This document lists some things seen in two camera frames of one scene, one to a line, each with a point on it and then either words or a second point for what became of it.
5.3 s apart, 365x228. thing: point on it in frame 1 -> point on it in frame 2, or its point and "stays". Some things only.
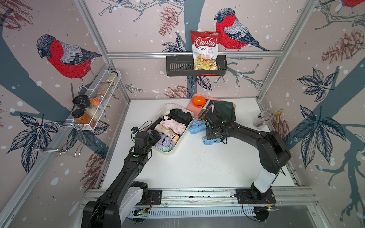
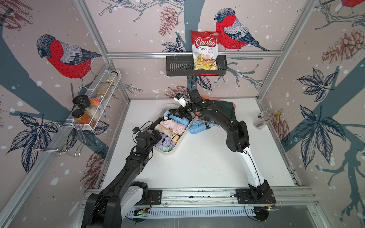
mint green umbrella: [167, 148] stays
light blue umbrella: [197, 127] stays
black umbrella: [158, 120] stays
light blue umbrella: [209, 142] -> [183, 121]
